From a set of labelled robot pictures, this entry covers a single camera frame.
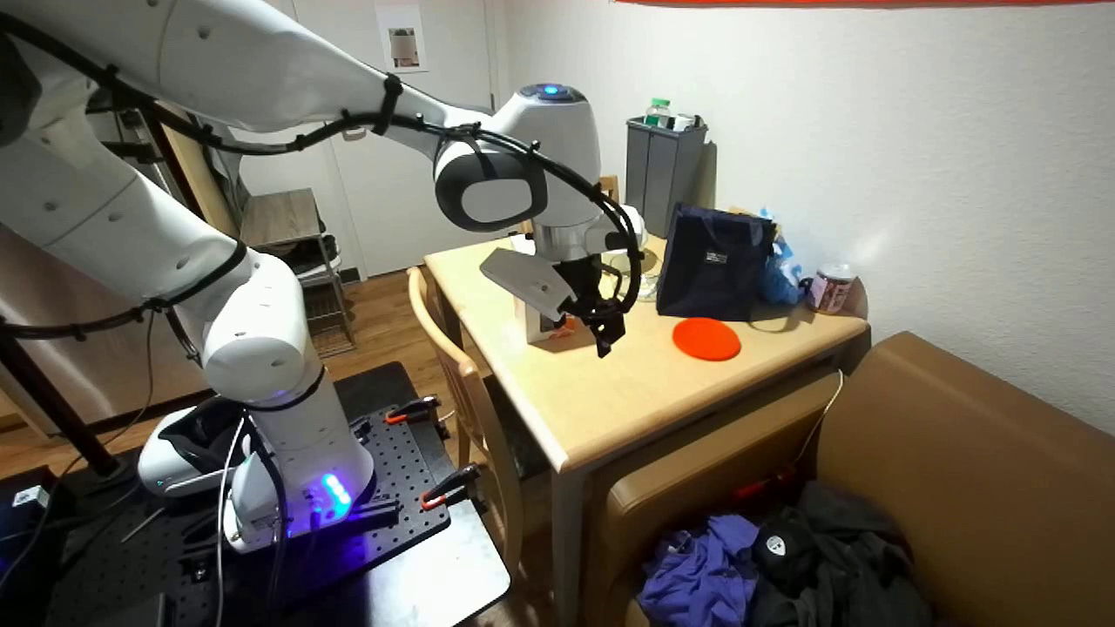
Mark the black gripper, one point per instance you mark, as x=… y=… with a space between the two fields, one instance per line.
x=591 y=303

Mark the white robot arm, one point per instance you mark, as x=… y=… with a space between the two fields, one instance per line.
x=202 y=62

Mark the orange round lid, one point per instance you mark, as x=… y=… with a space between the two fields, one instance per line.
x=705 y=340

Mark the dark navy bag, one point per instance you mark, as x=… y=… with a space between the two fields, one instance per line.
x=713 y=263

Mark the wooden chair near robot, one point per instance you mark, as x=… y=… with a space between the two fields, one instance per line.
x=489 y=436

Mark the grey plastic bin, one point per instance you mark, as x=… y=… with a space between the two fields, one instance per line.
x=663 y=167

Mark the blue bottle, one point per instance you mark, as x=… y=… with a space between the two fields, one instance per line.
x=784 y=275

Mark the green capped bottle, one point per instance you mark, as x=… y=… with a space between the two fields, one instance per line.
x=660 y=111

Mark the small pink jar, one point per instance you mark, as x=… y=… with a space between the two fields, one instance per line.
x=835 y=288

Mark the purple cloth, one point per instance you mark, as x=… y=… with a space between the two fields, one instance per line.
x=702 y=574

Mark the black clothing pile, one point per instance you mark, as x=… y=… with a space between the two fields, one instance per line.
x=835 y=563

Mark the brown armchair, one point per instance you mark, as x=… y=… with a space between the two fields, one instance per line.
x=1003 y=504

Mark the orange handled clamp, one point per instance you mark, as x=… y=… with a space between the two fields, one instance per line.
x=446 y=488
x=412 y=412

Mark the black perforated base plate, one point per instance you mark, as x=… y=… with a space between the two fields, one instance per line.
x=184 y=457

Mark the wall photo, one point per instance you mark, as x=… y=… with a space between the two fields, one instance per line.
x=405 y=46

